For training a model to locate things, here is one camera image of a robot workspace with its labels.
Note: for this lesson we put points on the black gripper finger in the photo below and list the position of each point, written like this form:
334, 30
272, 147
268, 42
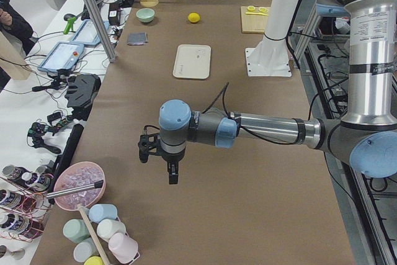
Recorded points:
172, 169

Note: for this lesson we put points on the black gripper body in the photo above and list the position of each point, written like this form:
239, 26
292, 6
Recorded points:
172, 157

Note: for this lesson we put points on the yellow lemon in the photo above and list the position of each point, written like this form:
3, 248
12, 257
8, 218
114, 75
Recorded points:
194, 17

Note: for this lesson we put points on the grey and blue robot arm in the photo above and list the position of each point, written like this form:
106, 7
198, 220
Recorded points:
364, 138

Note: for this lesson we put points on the cream plastic tray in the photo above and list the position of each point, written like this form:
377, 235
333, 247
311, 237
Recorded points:
192, 62

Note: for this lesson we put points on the light blue cup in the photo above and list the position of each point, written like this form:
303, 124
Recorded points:
99, 212

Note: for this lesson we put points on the cream white cup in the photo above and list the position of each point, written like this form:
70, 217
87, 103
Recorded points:
107, 228

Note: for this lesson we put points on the pink bowl of ice cubes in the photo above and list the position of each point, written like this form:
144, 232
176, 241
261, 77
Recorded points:
80, 174

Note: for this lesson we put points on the pink cup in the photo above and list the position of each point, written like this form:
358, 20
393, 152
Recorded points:
124, 248

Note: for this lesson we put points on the wooden cup rack pole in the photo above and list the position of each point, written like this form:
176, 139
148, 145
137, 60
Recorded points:
93, 235

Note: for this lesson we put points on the black flat bar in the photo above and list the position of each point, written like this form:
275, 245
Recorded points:
63, 161

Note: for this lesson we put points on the mint green cup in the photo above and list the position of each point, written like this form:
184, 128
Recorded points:
75, 230

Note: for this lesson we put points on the grey white cup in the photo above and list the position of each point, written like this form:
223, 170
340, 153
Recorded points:
84, 250

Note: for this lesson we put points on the yellow cup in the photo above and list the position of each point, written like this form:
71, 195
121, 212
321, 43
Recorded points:
94, 260

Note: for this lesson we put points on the grey folded cloth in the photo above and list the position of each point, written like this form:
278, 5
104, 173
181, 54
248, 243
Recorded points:
139, 38

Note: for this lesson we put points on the mint green bowl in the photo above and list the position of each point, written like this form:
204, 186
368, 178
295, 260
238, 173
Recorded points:
145, 15

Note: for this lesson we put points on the blue teach pendant near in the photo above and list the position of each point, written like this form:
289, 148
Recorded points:
63, 56

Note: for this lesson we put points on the blue teach pendant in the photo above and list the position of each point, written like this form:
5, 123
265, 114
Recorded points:
86, 34
63, 56

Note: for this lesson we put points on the blue teach pendant far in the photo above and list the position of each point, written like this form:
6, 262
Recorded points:
86, 34

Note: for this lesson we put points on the wooden cutting board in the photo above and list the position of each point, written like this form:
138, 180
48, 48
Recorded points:
253, 22

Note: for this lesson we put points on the green barcode scanner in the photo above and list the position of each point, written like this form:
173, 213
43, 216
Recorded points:
70, 19

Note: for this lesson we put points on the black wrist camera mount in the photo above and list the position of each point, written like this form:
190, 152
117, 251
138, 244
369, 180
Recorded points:
149, 144

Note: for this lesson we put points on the metal tongs handle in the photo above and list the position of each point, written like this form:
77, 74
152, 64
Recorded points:
74, 190

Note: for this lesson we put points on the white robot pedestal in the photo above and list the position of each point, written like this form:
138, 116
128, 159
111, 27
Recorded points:
270, 57

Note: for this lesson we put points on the copper wire bottle rack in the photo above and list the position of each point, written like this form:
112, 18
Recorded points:
24, 208

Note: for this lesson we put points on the aluminium frame post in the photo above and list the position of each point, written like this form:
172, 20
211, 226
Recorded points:
100, 27

